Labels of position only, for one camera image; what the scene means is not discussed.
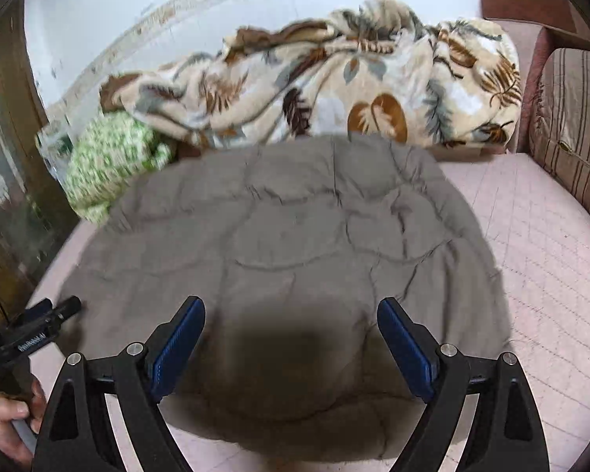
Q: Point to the plastic wrapped item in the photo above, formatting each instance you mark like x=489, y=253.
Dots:
x=55, y=145

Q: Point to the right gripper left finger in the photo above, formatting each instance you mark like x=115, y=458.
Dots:
x=76, y=433

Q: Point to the person's left hand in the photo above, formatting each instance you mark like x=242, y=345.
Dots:
x=10, y=442

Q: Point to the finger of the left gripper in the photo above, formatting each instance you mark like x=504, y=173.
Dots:
x=65, y=310
x=41, y=309

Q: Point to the dark wooden glass door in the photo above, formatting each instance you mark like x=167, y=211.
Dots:
x=35, y=218

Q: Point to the leaf pattern fleece blanket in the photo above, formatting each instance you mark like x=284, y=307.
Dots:
x=376, y=70

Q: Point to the grey quilted puffer jacket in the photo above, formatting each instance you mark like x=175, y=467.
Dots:
x=291, y=247

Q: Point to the pink quilted bed sheet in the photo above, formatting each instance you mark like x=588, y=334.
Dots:
x=539, y=235

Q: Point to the striped beige sofa cushion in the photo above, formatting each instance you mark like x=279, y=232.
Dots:
x=560, y=131

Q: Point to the maroon sofa armrest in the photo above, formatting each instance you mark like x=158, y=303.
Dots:
x=537, y=28

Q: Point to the green checkered pillow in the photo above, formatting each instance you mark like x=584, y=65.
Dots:
x=112, y=152

